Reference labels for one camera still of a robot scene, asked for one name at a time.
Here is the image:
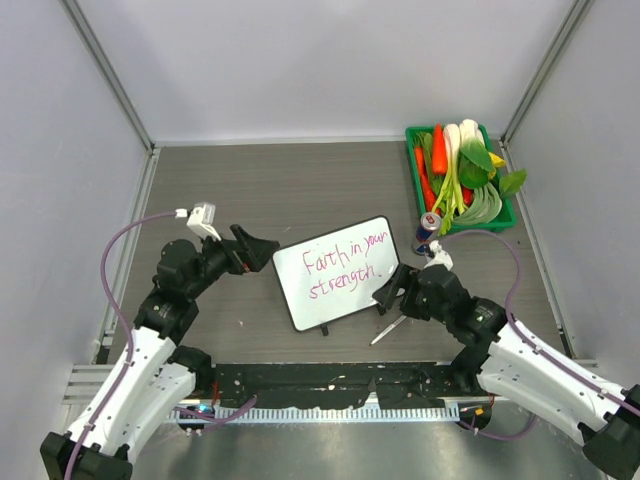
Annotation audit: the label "green leaf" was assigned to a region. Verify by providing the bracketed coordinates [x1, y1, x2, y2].
[499, 169, 527, 199]

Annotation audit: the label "pale green bok choy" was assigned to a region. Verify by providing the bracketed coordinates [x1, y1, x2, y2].
[454, 182, 502, 226]

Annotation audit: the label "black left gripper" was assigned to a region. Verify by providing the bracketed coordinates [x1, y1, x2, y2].
[185, 224, 277, 299]

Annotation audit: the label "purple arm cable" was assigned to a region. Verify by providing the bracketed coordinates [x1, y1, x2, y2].
[437, 228, 640, 441]
[59, 210, 259, 480]

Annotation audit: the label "white slotted cable duct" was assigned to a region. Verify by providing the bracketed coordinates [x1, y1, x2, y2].
[172, 403, 460, 425]

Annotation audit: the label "blue silver drink can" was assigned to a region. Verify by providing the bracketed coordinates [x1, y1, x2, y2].
[411, 212, 442, 255]

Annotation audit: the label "yellow pepper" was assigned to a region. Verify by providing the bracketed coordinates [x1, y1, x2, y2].
[489, 152, 506, 179]

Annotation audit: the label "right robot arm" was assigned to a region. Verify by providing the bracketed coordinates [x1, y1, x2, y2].
[373, 265, 639, 479]

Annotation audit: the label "magenta capped white marker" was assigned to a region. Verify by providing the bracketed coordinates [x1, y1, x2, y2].
[369, 315, 407, 346]

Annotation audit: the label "green plastic vegetable bin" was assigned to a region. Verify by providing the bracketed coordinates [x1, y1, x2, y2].
[405, 126, 516, 234]

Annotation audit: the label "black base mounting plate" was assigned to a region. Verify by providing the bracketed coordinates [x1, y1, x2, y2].
[214, 362, 487, 410]

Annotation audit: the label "white green bok choy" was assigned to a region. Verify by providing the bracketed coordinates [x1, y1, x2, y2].
[444, 119, 496, 190]

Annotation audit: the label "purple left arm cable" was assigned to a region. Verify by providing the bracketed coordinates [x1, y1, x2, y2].
[59, 210, 259, 480]

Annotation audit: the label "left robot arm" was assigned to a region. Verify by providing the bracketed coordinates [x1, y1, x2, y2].
[40, 225, 280, 479]

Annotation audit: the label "small orange carrot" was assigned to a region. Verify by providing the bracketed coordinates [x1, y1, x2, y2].
[413, 146, 436, 212]

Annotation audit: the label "green celery stalks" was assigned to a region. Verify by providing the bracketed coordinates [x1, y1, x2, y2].
[433, 167, 462, 236]

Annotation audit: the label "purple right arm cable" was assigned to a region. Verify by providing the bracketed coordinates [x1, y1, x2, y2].
[437, 228, 640, 441]

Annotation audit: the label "large orange carrot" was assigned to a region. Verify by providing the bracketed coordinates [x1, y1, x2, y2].
[431, 124, 448, 175]

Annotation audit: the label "red chili pepper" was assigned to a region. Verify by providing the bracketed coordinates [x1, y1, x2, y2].
[461, 186, 474, 207]

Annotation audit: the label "white whiteboard black frame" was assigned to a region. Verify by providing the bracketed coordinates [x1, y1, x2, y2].
[272, 215, 399, 332]

